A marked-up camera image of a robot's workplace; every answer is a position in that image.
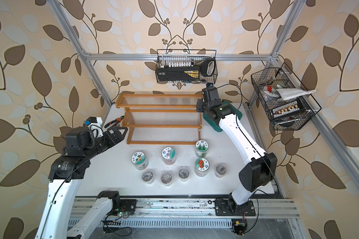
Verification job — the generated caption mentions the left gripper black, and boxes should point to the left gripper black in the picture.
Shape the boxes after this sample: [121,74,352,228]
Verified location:
[84,125,129,160]

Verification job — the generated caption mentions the wooden two-tier shelf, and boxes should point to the wooden two-tier shelf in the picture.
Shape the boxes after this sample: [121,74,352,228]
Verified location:
[115,94,202,145]

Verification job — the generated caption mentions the clear seed jar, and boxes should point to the clear seed jar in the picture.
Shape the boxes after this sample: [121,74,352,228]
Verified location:
[142,170,155,184]
[160,171,173,186]
[178,167,190,182]
[214,163,227,178]

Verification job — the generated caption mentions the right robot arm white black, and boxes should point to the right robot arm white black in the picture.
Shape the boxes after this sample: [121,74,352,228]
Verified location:
[196,83,277,214]

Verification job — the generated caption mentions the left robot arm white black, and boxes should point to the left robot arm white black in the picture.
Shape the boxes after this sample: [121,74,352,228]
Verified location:
[35,126,128,239]

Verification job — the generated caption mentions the carrot label seed jar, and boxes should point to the carrot label seed jar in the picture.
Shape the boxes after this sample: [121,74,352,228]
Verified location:
[131,151,149,170]

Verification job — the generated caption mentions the grass label seed jar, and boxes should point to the grass label seed jar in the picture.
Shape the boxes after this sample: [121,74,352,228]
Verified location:
[195,139,209,158]

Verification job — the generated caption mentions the flower label seed jar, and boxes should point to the flower label seed jar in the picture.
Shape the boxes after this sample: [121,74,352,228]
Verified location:
[161,147,176,165]

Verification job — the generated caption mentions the tomato label seed jar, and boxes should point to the tomato label seed jar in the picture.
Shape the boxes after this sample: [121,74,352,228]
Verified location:
[194,158,209,177]

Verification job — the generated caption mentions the orange black pliers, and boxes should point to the orange black pliers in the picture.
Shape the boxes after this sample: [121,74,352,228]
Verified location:
[104,116,124,128]

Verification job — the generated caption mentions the green plastic tool case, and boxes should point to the green plastic tool case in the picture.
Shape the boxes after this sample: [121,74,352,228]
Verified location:
[202,101,242,132]

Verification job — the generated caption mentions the black yellow tool in basket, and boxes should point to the black yellow tool in basket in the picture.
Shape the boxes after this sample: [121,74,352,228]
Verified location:
[155,58,217,84]

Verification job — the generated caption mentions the white paper in basket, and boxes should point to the white paper in basket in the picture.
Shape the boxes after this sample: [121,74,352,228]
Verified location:
[274,88,317,101]

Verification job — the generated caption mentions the paint tube set box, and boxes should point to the paint tube set box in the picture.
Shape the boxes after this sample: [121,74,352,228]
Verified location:
[270,100,306,120]

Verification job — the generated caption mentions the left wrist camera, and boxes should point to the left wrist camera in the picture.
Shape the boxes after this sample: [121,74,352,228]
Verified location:
[84,117,103,130]

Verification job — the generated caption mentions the back black wire basket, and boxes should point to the back black wire basket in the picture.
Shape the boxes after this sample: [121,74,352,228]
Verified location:
[155,48,218,84]

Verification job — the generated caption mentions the black wire basket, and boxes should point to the black wire basket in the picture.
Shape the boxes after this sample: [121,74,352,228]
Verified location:
[155,48,218,84]
[251,63,322,130]

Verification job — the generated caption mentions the right black wire basket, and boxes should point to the right black wire basket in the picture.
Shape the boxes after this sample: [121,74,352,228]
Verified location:
[251,63,322,130]

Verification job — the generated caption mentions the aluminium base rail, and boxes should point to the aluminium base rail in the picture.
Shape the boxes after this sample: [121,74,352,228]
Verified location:
[68,195,300,220]

